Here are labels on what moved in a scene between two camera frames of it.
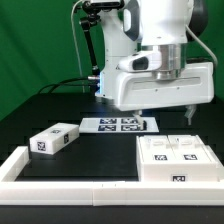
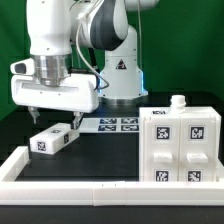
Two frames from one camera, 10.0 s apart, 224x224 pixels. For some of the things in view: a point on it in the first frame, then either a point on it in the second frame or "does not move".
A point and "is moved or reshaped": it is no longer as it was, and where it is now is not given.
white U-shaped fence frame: x=104 y=193 does not move
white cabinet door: x=188 y=149 is moved or reshaped
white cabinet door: x=156 y=150 is moved or reshaped
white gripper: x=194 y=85 -> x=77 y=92
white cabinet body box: x=179 y=172 is moved or reshaped
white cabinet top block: x=54 y=138 does not move
